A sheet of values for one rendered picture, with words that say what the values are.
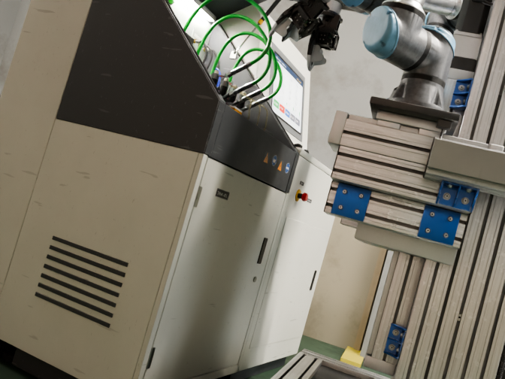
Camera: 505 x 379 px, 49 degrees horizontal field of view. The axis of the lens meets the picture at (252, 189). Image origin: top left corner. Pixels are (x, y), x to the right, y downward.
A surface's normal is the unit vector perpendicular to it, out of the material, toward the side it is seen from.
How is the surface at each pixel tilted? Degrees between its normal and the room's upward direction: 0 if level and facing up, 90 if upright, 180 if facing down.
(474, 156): 90
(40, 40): 90
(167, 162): 90
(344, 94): 90
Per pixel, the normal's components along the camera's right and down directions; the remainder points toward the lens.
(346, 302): -0.25, -0.13
